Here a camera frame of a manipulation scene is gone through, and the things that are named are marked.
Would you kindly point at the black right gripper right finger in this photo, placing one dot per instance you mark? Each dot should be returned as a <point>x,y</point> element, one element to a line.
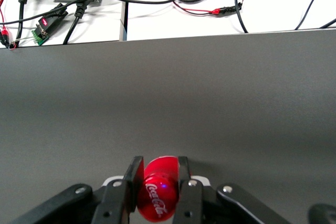
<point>185,182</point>

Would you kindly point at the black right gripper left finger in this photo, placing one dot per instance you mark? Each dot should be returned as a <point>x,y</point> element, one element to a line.
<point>132,179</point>

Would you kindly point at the black adapter with green terminal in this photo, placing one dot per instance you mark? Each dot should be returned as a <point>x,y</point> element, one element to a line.
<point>48,24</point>

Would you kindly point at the red coke bottle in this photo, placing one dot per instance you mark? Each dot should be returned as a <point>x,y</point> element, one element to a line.
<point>157,195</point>

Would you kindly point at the red alligator clip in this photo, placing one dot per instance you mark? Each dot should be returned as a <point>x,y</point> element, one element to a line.
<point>5,36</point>

